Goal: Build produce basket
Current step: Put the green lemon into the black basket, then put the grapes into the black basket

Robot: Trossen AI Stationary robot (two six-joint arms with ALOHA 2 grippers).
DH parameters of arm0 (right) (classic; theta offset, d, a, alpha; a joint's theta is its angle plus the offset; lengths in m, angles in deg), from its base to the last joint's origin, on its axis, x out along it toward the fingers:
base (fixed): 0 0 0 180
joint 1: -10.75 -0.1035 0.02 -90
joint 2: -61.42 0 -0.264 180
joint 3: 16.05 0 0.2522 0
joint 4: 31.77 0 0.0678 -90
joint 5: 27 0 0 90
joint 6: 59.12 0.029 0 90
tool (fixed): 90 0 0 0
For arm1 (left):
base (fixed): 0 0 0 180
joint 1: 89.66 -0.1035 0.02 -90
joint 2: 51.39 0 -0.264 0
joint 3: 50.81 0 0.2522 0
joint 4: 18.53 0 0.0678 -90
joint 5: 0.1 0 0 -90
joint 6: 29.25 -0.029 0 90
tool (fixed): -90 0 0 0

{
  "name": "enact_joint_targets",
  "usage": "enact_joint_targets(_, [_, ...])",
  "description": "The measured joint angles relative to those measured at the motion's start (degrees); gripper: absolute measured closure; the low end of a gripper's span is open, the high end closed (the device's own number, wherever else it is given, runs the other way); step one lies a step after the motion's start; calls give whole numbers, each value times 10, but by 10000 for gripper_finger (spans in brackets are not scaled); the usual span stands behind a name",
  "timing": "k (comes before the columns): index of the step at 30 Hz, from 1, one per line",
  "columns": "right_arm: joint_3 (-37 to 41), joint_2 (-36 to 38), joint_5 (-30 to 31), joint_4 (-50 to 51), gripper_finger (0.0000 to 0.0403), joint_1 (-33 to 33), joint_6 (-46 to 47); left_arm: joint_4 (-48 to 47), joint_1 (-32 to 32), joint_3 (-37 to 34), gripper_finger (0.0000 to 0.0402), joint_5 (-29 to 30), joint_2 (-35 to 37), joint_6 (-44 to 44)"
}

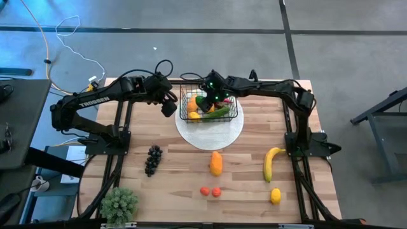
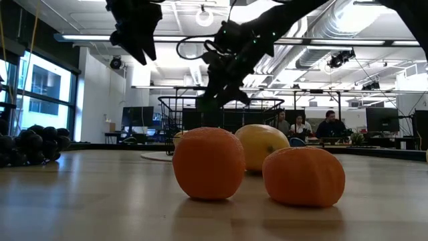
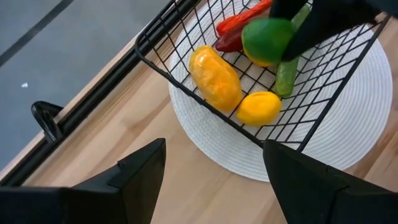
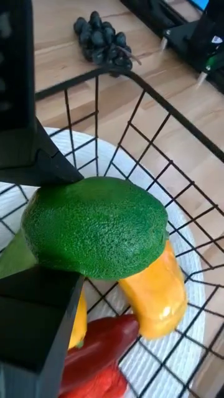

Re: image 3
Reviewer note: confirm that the black aluminium table frame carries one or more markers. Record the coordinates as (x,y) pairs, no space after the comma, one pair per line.
(93,97)

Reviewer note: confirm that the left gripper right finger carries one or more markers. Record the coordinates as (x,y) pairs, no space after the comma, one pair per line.
(311,193)

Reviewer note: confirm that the black table clamp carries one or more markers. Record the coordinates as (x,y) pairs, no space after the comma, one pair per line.
(46,121)

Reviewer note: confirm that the yellow lemon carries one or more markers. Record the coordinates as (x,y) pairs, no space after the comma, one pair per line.
(258,109)

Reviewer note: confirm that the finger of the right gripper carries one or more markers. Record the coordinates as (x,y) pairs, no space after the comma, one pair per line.
(335,18)
(286,7)

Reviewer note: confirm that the green cucumber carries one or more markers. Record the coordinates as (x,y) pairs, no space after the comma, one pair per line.
(284,77)

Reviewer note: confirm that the green red mango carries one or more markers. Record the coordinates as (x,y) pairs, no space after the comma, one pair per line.
(264,40)

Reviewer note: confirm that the red chili pepper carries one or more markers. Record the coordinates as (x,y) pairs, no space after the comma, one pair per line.
(239,18)

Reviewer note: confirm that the white paper scrap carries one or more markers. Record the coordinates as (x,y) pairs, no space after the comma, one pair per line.
(24,84)

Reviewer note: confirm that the yellow orange mango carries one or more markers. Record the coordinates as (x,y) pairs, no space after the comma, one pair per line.
(216,79)

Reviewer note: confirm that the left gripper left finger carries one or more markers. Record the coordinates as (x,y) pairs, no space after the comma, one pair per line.
(133,186)

